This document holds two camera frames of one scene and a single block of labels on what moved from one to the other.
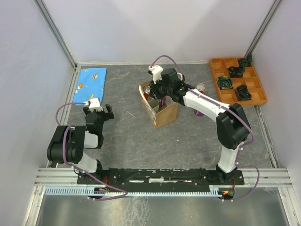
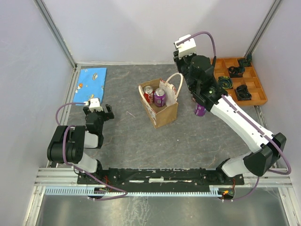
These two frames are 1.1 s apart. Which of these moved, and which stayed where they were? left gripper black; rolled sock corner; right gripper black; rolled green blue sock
Moved: right gripper black
Stayed: rolled green blue sock; rolled sock corner; left gripper black
